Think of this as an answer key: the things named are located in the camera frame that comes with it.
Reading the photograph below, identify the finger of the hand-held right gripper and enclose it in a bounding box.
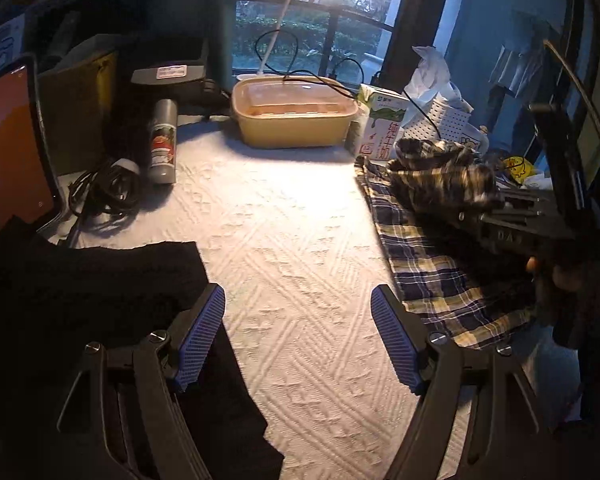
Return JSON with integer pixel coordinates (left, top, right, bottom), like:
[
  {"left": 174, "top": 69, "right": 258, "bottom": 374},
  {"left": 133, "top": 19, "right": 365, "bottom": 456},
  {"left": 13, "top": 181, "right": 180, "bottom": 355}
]
[
  {"left": 495, "top": 186, "right": 556, "bottom": 213},
  {"left": 430, "top": 207, "right": 501, "bottom": 242}
]

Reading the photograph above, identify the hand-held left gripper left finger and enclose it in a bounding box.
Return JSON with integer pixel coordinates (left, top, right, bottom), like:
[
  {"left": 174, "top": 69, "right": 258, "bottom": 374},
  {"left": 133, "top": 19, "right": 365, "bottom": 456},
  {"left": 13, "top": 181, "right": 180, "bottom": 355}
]
[{"left": 55, "top": 282, "right": 227, "bottom": 480}]

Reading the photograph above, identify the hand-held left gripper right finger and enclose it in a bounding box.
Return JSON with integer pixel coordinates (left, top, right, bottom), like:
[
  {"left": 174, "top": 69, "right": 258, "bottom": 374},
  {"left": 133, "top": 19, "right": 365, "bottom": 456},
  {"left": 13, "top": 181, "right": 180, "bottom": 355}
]
[{"left": 370, "top": 284, "right": 541, "bottom": 480}]

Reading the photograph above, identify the plaid flannel shirt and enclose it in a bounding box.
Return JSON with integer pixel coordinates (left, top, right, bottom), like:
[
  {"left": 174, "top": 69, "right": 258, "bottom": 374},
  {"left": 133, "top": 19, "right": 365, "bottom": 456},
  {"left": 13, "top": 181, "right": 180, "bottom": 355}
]
[{"left": 355, "top": 137, "right": 541, "bottom": 348}]

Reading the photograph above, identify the person's right hand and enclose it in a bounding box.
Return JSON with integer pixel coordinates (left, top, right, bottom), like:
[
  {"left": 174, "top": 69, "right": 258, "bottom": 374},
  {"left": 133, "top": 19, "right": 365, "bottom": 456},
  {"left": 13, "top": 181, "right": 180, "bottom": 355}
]
[{"left": 525, "top": 256, "right": 581, "bottom": 293}]

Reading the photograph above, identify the yellow packet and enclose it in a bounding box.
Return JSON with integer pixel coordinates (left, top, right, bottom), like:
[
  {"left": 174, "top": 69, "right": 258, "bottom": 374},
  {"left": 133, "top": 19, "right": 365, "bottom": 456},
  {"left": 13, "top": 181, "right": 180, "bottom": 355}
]
[{"left": 502, "top": 156, "right": 535, "bottom": 183}]

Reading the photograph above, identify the white plastic container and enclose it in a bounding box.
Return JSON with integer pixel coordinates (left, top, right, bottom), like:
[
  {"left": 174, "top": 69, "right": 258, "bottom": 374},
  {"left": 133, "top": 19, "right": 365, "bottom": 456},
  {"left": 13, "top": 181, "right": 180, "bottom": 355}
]
[{"left": 462, "top": 124, "right": 491, "bottom": 153}]

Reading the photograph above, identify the white perforated holder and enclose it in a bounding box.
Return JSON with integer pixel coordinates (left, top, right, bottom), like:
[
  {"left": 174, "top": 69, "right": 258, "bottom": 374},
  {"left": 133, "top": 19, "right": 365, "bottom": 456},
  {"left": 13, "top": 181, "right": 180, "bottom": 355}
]
[{"left": 402, "top": 97, "right": 473, "bottom": 146}]

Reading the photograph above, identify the white green milk carton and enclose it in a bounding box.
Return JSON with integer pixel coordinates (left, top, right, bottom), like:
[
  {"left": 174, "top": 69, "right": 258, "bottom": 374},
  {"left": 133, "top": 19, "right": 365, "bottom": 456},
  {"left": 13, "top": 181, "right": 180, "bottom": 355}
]
[{"left": 357, "top": 85, "right": 416, "bottom": 161}]

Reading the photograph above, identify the white textured tablecloth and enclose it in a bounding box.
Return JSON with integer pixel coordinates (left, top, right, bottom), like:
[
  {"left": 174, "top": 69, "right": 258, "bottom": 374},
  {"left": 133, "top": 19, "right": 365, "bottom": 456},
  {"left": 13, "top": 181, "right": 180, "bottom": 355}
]
[{"left": 35, "top": 110, "right": 586, "bottom": 480}]

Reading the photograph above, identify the hanging grey garment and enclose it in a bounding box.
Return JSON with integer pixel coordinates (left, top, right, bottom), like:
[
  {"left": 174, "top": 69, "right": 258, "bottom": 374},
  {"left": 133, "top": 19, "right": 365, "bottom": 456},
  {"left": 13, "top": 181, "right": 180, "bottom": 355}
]
[{"left": 487, "top": 7, "right": 551, "bottom": 98}]

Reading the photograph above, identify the black cloth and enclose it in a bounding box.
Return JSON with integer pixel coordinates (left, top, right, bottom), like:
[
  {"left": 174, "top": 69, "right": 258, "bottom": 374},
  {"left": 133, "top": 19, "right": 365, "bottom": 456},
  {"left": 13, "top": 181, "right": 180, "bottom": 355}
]
[{"left": 0, "top": 220, "right": 286, "bottom": 480}]

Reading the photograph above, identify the white crumpled plastic bag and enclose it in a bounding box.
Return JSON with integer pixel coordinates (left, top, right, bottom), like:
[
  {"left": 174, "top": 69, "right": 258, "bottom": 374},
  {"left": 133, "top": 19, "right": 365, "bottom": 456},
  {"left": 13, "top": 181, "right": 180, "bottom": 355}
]
[{"left": 405, "top": 45, "right": 473, "bottom": 113}]

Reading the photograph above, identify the grey spray can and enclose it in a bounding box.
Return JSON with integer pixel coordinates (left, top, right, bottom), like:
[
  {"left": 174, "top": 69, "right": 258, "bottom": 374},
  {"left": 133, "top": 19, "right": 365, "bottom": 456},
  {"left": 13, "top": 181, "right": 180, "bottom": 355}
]
[{"left": 147, "top": 99, "right": 179, "bottom": 185}]

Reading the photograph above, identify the beige lidded container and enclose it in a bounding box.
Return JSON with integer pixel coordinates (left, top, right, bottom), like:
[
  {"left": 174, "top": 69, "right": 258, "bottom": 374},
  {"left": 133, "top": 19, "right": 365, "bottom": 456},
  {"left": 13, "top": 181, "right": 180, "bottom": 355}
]
[{"left": 231, "top": 76, "right": 358, "bottom": 150}]

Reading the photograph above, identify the balcony railing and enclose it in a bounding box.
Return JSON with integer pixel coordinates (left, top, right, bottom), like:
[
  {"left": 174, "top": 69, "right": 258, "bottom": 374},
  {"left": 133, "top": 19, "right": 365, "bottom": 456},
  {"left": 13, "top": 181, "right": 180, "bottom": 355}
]
[{"left": 235, "top": 0, "right": 396, "bottom": 78}]

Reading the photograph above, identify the brown paper bag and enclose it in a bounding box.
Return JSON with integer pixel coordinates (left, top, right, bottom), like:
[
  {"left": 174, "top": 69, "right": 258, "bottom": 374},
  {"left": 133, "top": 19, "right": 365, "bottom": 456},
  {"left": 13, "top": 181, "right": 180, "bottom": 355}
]
[{"left": 37, "top": 34, "right": 121, "bottom": 176}]

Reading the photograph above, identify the black box device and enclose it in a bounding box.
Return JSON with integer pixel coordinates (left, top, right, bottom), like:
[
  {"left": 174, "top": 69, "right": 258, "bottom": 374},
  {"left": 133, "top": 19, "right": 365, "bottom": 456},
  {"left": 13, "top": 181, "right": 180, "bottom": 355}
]
[{"left": 130, "top": 40, "right": 231, "bottom": 111}]

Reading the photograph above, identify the white rod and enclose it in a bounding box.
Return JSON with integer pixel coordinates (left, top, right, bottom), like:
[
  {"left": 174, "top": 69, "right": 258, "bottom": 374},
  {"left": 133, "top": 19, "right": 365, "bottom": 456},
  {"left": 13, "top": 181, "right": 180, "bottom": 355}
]
[{"left": 257, "top": 0, "right": 296, "bottom": 78}]

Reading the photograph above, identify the tablet with red screen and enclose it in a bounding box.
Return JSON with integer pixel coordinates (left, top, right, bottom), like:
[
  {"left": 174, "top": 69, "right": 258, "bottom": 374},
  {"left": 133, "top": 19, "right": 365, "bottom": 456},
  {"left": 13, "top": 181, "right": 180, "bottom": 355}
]
[{"left": 0, "top": 52, "right": 66, "bottom": 251}]

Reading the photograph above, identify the blue printed box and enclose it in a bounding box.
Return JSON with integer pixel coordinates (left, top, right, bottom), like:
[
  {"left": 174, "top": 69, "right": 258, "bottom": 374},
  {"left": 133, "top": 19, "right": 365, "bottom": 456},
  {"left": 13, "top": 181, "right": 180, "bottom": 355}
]
[{"left": 0, "top": 10, "right": 31, "bottom": 81}]

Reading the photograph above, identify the coiled black cable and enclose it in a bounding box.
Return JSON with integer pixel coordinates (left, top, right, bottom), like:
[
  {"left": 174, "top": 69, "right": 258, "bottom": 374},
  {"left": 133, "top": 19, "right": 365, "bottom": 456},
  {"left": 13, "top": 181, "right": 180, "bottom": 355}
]
[{"left": 67, "top": 157, "right": 143, "bottom": 233}]

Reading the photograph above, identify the looped black power cable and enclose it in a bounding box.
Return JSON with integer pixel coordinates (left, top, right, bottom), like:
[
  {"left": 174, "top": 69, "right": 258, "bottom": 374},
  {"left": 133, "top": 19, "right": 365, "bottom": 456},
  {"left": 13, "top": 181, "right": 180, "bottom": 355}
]
[{"left": 254, "top": 29, "right": 363, "bottom": 102}]

